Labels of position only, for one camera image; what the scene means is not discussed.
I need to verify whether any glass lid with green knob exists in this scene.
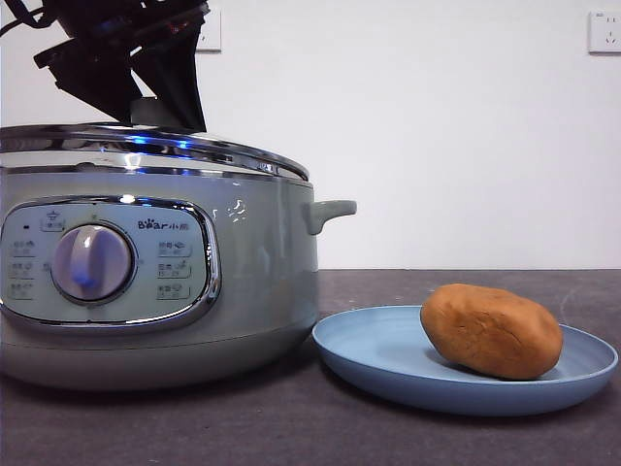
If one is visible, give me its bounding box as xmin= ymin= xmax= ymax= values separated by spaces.
xmin=0 ymin=98 xmax=312 ymax=182

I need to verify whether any brown potato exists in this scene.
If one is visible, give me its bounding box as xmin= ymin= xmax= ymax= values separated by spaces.
xmin=419 ymin=283 xmax=565 ymax=382

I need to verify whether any pale green electric steamer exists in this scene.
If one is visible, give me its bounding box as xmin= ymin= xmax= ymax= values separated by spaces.
xmin=0 ymin=152 xmax=358 ymax=392

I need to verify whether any blue round plate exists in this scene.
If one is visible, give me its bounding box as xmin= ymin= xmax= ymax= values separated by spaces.
xmin=310 ymin=304 xmax=619 ymax=417

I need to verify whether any white wall socket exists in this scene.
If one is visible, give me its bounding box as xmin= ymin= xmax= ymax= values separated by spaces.
xmin=587 ymin=10 xmax=621 ymax=56
xmin=195 ymin=9 xmax=223 ymax=54

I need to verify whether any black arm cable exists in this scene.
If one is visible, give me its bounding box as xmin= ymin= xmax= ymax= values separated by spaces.
xmin=0 ymin=0 xmax=64 ymax=38

